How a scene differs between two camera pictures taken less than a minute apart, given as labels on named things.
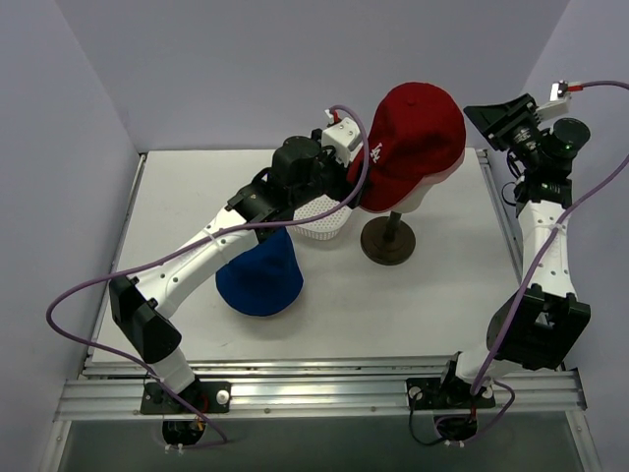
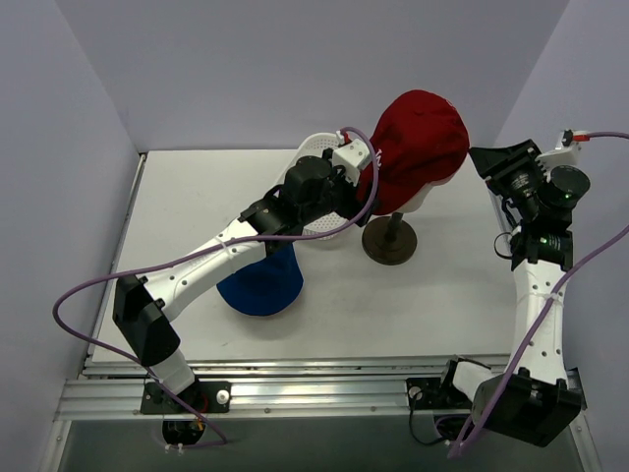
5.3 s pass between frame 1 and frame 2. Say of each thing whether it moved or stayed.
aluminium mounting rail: stayed
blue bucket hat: stayed
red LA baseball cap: moved
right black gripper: moved
